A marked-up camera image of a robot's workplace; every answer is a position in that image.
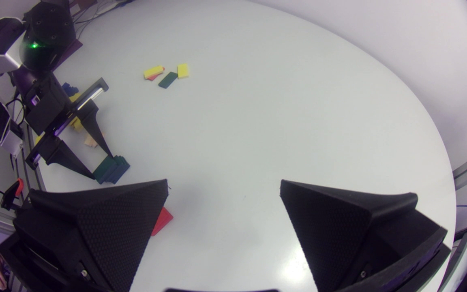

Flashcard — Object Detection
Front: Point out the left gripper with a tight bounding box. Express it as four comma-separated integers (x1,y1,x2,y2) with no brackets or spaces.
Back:
24,75,115,179

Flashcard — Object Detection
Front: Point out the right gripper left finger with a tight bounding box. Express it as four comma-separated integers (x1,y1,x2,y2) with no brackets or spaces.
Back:
14,179,169,292

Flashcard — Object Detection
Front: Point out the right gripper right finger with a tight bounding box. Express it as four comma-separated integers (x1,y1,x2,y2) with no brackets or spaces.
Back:
280,180,451,292

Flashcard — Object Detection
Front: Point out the pale wooden block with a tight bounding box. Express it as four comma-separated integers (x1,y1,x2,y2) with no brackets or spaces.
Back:
84,133,105,149

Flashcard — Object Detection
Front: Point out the pile of yellow wooden blocks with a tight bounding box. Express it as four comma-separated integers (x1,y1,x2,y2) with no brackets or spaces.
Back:
67,92,86,133

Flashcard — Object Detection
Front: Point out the pile of green wooden blocks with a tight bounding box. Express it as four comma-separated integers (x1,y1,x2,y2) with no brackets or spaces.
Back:
92,155,131,185

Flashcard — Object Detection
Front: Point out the pile of blue wooden blocks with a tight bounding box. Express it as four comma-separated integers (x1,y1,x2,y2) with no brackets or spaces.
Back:
61,82,79,98

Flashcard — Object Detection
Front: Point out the green wooden block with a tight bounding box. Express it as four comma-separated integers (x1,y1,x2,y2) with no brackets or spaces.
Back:
158,71,179,89

